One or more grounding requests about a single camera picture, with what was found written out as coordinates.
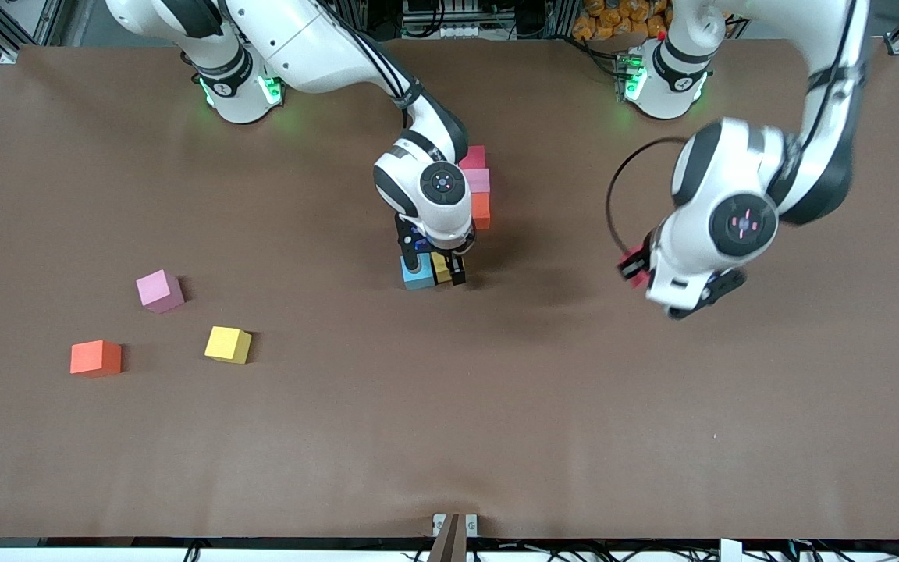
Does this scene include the cyan foam block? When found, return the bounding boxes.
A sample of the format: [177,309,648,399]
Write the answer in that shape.
[400,254,435,292]

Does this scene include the black equipment rack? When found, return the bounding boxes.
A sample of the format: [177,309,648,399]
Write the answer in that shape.
[401,0,497,40]

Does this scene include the bag of orange fruit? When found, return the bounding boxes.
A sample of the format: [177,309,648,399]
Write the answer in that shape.
[573,0,669,42]

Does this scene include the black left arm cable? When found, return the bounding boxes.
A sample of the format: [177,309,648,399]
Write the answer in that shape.
[606,137,689,252]

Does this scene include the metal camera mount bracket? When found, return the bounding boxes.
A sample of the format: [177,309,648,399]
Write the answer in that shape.
[428,513,479,562]

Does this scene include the white table edge rail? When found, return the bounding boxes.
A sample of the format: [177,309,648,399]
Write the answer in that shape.
[0,537,899,562]

